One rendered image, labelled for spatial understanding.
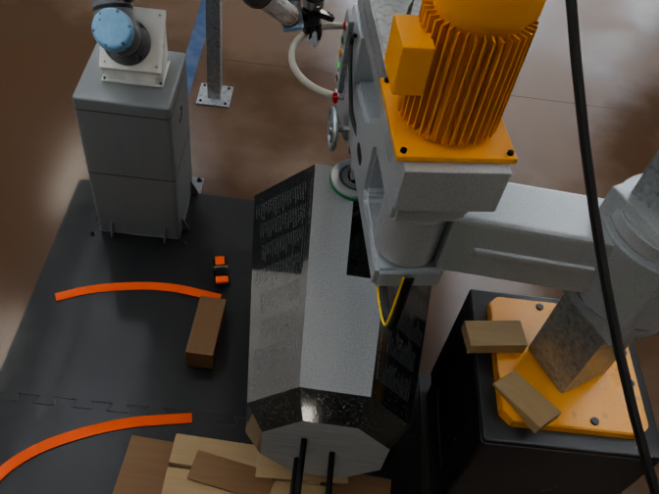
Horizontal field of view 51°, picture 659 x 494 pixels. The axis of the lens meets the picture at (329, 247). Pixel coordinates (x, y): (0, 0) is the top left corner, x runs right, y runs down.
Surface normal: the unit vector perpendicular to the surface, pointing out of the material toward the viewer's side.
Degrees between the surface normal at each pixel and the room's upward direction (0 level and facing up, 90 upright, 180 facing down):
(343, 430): 90
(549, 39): 0
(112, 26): 51
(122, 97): 0
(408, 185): 90
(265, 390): 45
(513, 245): 90
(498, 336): 0
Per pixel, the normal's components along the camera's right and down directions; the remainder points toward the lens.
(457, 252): -0.12, 0.76
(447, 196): 0.09, 0.77
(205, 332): 0.12, -0.63
